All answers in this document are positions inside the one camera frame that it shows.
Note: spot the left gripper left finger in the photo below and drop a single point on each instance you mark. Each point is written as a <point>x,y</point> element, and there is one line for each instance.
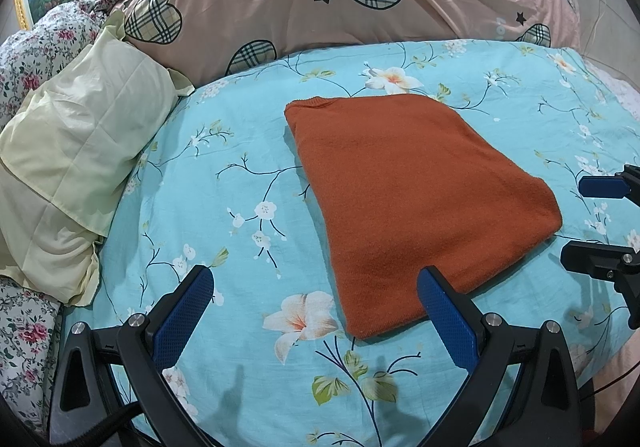
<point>110,389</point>

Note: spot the cream yellow pillow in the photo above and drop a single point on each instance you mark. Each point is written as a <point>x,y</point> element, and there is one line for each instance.
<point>66,157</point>

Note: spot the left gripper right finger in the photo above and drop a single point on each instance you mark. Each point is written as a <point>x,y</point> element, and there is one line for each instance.
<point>543,406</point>

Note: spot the white red floral quilt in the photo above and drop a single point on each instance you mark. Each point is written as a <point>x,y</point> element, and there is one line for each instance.
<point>31,321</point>

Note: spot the orange knit sweater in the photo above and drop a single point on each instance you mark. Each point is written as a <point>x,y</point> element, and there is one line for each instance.
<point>403,182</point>

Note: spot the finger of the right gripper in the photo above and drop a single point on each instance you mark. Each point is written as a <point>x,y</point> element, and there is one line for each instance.
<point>625,184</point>
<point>611,263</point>

